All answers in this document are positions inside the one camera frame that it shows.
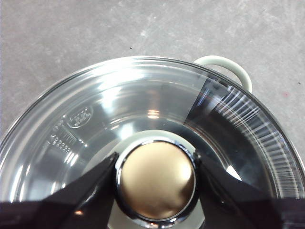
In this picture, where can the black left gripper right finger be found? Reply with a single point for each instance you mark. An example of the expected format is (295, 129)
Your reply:
(238, 207)

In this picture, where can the sage green electric pot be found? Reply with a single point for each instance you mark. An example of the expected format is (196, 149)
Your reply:
(214, 59)

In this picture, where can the glass lid with green knob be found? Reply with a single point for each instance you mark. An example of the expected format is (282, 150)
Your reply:
(155, 181)

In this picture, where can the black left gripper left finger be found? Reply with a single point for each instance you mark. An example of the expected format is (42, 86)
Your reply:
(71, 210)

